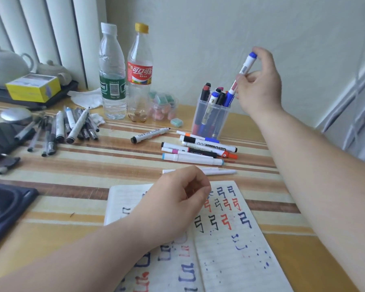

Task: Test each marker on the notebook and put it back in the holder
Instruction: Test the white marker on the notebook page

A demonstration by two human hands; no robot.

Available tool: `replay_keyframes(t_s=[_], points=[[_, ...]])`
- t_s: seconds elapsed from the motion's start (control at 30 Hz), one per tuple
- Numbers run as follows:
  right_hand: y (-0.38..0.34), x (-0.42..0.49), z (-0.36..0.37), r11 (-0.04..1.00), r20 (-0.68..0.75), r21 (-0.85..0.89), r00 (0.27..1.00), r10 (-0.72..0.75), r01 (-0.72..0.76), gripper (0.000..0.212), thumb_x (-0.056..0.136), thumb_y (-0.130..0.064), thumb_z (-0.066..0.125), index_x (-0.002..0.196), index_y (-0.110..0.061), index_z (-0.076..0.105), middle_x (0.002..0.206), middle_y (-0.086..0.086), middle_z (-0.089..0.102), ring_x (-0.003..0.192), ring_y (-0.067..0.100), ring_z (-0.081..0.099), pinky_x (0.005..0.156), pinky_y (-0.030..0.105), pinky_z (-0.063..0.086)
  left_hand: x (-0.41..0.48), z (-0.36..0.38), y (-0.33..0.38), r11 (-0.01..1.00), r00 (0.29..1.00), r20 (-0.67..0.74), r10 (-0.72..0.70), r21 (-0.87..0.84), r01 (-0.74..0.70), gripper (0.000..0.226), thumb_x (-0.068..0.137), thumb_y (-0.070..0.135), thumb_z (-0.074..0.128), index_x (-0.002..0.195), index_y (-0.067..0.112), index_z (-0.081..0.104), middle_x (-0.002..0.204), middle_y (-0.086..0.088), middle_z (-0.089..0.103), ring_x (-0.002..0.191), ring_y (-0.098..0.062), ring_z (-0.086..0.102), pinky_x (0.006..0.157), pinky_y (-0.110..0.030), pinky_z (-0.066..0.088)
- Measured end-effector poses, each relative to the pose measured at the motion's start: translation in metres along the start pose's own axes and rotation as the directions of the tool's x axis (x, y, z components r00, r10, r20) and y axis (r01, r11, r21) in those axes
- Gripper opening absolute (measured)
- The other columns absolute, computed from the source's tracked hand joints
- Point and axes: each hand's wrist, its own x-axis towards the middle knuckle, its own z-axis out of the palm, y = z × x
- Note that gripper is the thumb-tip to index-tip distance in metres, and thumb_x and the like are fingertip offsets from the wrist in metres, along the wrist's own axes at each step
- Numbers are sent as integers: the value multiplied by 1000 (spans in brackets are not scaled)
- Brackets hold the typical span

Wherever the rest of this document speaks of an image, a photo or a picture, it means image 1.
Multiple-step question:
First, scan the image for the person's right hand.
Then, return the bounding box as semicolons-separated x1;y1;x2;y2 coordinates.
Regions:
235;47;283;118

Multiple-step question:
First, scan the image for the person's left hand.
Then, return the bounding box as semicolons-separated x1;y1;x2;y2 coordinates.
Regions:
130;165;212;250

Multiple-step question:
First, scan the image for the blue capped whiteboard marker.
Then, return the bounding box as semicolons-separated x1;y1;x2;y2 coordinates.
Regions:
229;52;258;96

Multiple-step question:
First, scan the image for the person's right forearm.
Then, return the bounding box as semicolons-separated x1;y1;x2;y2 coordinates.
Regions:
251;107;365;292

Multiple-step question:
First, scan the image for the person's left forearm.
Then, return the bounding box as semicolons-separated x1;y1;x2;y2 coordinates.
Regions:
0;216;159;292

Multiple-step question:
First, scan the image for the white pen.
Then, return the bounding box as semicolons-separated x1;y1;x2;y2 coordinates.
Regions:
162;167;237;176

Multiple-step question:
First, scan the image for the light blue capped marker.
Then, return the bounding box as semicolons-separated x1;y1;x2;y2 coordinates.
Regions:
162;153;224;166

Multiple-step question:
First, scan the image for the black and pink marker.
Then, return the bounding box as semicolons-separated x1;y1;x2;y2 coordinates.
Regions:
161;142;218;159

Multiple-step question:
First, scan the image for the orange capped white marker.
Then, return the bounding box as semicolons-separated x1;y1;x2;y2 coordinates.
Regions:
182;142;238;160

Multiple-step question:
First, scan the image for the large black whiteboard marker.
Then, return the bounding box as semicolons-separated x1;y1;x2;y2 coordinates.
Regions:
179;135;238;153

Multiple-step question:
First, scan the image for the blue capped white marker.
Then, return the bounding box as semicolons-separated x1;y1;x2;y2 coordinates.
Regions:
201;91;220;126

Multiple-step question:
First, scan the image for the red capped black marker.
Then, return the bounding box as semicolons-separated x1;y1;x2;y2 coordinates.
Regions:
193;83;211;134

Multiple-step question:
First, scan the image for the thin orange and blue marker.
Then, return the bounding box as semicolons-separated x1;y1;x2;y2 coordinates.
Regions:
176;130;220;143

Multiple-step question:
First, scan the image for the clear plastic pen holder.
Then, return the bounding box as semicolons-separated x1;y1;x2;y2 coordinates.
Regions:
191;98;231;140

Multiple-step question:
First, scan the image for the black capped whiteboard marker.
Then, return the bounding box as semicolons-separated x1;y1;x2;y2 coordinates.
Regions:
130;128;171;144

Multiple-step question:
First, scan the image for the open lined notebook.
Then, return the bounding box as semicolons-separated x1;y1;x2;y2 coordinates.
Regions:
103;180;293;292

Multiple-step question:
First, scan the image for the clear jar of erasers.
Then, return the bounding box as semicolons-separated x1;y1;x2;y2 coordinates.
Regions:
148;91;179;122

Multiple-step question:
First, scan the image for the clear soda bottle red label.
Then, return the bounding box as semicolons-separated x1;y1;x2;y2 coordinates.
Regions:
127;22;153;123

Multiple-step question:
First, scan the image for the crumpled white tissue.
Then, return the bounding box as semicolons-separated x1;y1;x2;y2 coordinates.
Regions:
89;113;106;127

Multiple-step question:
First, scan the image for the striped tablecloth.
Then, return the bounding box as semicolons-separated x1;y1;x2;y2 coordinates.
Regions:
0;99;358;292

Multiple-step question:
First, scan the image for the clear water bottle green label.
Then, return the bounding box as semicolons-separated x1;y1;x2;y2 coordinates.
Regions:
99;22;128;120

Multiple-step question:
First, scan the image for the white paper tissue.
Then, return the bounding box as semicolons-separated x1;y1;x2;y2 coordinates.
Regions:
67;88;103;109

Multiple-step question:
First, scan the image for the pile of grey marker pens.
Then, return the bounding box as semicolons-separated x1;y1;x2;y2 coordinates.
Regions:
14;106;100;158

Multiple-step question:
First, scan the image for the black tray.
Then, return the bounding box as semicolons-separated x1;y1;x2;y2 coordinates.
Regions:
0;81;79;109

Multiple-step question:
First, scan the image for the small white teapot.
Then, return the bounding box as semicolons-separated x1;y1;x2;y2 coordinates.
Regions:
36;60;72;86

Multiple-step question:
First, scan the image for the yellow cardboard box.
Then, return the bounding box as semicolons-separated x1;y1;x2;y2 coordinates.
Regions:
5;73;61;103

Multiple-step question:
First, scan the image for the round silver tin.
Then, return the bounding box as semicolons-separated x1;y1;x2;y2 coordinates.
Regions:
0;107;33;126

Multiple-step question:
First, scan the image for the dark blue case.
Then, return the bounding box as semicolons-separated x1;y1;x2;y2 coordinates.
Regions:
0;182;40;256

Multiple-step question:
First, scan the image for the black pouch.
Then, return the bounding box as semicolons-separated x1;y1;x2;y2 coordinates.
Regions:
0;122;38;168

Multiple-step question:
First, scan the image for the large white teapot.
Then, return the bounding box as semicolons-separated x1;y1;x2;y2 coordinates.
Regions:
0;42;34;88

